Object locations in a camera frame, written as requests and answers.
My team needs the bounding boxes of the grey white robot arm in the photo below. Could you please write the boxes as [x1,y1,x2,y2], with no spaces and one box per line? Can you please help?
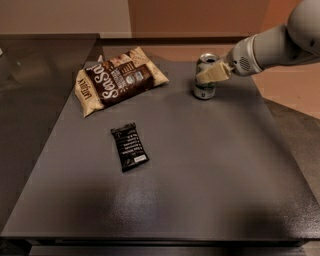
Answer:
[196,0,320,83]

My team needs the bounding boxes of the black rxbar chocolate bar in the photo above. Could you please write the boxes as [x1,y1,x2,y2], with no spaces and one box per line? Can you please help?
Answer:
[111,123,149,172]

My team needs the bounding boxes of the green white 7up can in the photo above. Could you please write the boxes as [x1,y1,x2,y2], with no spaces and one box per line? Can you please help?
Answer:
[193,53,219,100]

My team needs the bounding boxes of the dark grey side table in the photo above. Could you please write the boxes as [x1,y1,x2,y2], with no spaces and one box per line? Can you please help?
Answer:
[0,35,97,231]

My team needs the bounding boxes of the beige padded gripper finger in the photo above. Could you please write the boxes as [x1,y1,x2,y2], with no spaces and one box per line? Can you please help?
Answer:
[196,61,232,84]

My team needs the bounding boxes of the brown white chip bag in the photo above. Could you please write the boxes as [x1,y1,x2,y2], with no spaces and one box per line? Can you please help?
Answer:
[74,47,169,117]

